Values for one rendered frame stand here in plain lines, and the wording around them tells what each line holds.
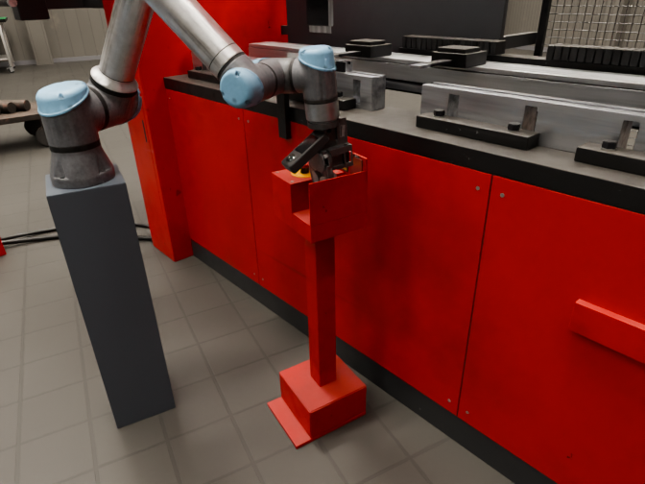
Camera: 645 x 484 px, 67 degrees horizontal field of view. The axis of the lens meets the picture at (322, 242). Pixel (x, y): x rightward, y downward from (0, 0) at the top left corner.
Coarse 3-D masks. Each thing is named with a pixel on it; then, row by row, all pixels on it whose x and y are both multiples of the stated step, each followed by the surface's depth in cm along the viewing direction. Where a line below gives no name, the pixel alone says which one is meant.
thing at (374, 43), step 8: (352, 40) 166; (360, 40) 165; (368, 40) 164; (376, 40) 164; (384, 40) 165; (352, 48) 166; (360, 48) 163; (368, 48) 161; (376, 48) 162; (384, 48) 165; (336, 56) 157; (352, 56) 167; (360, 56) 164; (368, 56) 162; (376, 56) 163; (384, 56) 166
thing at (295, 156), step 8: (312, 136) 109; (320, 136) 108; (304, 144) 109; (312, 144) 107; (320, 144) 108; (296, 152) 109; (304, 152) 107; (312, 152) 108; (288, 160) 108; (296, 160) 107; (304, 160) 108; (288, 168) 108; (296, 168) 107
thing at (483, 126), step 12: (420, 120) 122; (432, 120) 120; (444, 120) 118; (456, 120) 117; (468, 120) 117; (444, 132) 118; (456, 132) 116; (468, 132) 113; (480, 132) 111; (492, 132) 109; (504, 132) 107; (528, 132) 107; (504, 144) 108; (516, 144) 106; (528, 144) 104
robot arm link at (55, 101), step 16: (48, 96) 110; (64, 96) 111; (80, 96) 113; (96, 96) 119; (48, 112) 112; (64, 112) 112; (80, 112) 114; (96, 112) 118; (48, 128) 114; (64, 128) 113; (80, 128) 115; (96, 128) 120; (48, 144) 118; (64, 144) 115; (80, 144) 116
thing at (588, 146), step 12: (588, 144) 98; (600, 144) 97; (576, 156) 97; (588, 156) 95; (600, 156) 94; (612, 156) 92; (624, 156) 91; (636, 156) 90; (612, 168) 93; (624, 168) 91; (636, 168) 90
